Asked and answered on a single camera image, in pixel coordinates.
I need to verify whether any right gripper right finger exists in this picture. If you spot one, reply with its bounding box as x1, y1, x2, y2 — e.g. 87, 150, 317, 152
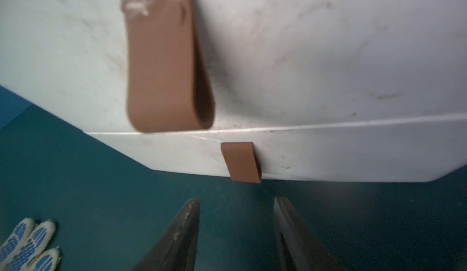
274, 196, 347, 271

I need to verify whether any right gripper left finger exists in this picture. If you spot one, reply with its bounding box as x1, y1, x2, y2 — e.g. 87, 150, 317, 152
133, 198, 200, 271

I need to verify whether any white three-drawer cabinet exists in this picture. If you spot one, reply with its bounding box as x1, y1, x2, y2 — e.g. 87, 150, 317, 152
1, 0, 467, 182

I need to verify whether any blue dotted work glove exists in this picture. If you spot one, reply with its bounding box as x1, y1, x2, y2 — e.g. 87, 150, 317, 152
1, 217, 62, 271

